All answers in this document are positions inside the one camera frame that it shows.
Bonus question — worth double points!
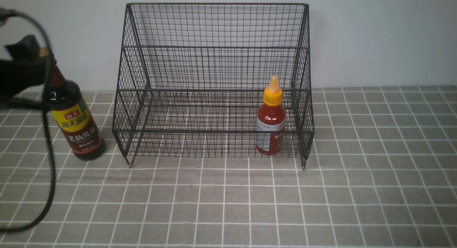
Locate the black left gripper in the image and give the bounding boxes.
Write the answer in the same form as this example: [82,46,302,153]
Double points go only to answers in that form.
[0,35,48,102]

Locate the dark soy sauce bottle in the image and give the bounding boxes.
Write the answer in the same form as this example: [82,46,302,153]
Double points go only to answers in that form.
[39,47,105,161]

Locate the red sauce bottle yellow cap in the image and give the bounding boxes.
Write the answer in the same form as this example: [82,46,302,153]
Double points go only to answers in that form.
[256,75,287,156]

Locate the grey checkered table mat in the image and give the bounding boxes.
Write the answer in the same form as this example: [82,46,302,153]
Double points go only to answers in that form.
[1,86,456,248]

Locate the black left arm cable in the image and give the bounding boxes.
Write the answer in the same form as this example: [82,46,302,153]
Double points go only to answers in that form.
[0,8,57,233]

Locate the black wire mesh rack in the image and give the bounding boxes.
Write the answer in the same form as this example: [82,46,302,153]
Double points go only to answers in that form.
[112,2,315,168]

